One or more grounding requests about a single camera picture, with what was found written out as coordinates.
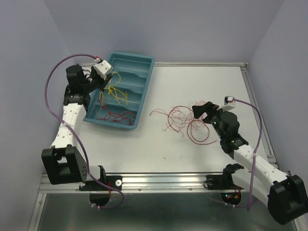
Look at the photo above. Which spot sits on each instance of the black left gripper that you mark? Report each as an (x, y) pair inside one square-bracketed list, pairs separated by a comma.
[(103, 82)]

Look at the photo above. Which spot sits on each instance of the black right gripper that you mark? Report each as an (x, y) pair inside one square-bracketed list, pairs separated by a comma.
[(210, 108)]

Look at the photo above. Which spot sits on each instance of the teal plastic compartment tray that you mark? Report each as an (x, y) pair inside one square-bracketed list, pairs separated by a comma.
[(120, 105)]

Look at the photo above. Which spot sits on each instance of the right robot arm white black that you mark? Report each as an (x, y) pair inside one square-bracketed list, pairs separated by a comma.
[(285, 196)]

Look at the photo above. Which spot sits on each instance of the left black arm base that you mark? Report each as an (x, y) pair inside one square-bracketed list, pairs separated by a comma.
[(100, 193)]

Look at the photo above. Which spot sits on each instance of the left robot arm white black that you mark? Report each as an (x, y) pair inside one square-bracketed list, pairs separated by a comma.
[(63, 162)]

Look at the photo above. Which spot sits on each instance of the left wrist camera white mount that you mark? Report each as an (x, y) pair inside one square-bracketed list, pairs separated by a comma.
[(102, 67)]

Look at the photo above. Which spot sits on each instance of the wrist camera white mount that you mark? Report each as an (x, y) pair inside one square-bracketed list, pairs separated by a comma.
[(229, 104), (102, 67)]

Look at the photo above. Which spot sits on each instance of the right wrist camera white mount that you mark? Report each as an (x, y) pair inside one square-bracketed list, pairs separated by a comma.
[(229, 104)]

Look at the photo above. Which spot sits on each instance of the aluminium mounting rail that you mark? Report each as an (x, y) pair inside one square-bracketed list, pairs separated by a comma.
[(163, 182)]

